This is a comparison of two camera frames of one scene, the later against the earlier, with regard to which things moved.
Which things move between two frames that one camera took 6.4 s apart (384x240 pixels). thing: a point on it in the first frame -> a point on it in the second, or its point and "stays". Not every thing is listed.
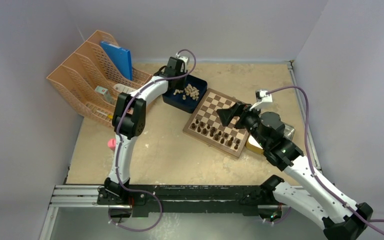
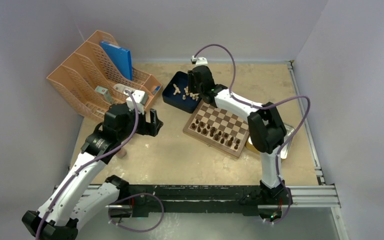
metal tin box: x=253 y=147 stays
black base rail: x=190 y=200 stays
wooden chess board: x=206 y=124 stays
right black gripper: x=239 y=109 -> x=191 y=79
